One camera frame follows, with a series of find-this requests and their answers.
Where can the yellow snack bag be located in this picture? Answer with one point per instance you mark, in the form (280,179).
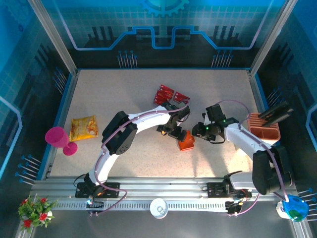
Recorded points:
(84,127)

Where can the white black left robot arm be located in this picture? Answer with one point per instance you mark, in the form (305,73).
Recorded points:
(148,121)

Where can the aluminium mounting rail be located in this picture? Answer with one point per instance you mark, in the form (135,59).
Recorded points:
(161,186)

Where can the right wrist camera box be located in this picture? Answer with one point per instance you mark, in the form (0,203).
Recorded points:
(204,117)

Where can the potted plant with red flowers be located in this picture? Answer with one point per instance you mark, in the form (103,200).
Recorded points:
(34,213)

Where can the blue aluminium side rail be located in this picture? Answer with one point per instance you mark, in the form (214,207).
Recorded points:
(259,99)
(67,99)

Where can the pink plastic goblet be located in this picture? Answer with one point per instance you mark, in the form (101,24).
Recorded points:
(55,137)

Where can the red VIP credit card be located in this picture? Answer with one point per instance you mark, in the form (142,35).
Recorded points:
(163,94)
(166,88)
(180,96)
(161,100)

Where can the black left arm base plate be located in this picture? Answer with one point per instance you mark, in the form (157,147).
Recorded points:
(111,186)

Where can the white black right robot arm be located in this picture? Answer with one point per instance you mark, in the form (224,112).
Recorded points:
(242,138)

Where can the orange knife block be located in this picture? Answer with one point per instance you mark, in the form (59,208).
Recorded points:
(270,135)

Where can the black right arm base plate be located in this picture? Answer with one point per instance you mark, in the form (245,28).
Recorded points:
(215,188)

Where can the aluminium frame post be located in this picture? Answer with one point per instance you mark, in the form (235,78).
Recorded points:
(271,37)
(55,37)

